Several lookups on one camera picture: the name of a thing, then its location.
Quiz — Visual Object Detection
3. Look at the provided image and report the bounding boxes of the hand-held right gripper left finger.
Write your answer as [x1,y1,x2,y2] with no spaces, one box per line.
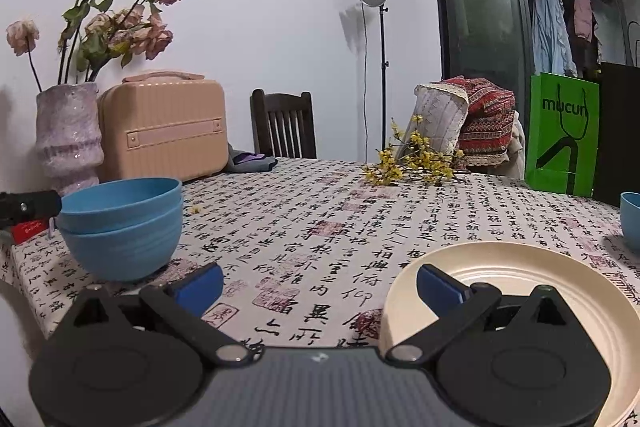
[52,263,254,367]

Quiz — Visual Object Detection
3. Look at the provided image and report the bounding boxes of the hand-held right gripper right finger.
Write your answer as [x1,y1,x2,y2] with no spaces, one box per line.
[384,263,583,366]

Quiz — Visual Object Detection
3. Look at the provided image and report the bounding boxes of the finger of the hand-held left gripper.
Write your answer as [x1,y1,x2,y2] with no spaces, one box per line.
[0,189,63,229]

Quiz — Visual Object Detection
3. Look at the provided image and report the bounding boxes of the blue bowl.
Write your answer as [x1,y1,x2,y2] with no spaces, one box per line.
[620,192,640,254]
[56,177,183,235]
[59,199,184,283]

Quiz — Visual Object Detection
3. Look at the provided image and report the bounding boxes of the cream plate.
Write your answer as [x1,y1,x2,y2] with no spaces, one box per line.
[378,241,640,427]

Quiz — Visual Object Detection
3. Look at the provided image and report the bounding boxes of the red box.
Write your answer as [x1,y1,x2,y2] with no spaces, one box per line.
[11,218,52,244]

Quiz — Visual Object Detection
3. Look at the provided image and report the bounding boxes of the yellow flower branch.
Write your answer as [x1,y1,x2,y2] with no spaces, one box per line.
[362,114,466,188]

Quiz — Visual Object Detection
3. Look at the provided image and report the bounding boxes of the grey purple cloth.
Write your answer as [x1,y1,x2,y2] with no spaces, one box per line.
[226,142,278,174]

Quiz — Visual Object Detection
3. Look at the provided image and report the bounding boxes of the calligraphy print tablecloth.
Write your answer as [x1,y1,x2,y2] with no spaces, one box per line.
[0,157,640,408]

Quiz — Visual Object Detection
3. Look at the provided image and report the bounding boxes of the pink small suitcase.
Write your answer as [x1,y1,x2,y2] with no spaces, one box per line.
[97,69,227,184]

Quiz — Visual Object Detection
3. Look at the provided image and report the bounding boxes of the red patterned blanket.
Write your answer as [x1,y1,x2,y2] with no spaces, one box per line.
[395,77,516,168]

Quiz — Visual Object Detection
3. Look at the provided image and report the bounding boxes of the dark wooden chair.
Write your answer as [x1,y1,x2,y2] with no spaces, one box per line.
[250,88,318,159]

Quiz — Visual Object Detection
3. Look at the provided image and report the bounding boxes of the green paper bag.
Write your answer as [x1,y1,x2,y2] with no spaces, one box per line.
[524,72,601,198]

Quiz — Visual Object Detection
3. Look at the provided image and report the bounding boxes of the dried pink roses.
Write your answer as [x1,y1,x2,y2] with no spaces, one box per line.
[6,0,187,94]

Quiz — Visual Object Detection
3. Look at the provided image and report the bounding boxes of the black paper bag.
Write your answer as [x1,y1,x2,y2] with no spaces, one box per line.
[592,21,640,208]

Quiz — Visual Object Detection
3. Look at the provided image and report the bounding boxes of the hanging light blue shirt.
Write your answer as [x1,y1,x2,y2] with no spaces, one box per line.
[531,0,578,78]

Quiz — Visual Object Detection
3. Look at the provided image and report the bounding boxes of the dark sliding glass door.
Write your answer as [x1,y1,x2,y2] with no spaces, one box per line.
[429,0,640,188]

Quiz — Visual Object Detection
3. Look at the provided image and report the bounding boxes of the hanging pink garment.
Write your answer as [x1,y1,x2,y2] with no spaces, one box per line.
[572,0,596,42]

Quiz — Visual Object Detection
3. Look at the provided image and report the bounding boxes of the hanging white garment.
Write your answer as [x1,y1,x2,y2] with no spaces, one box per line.
[592,0,626,62]

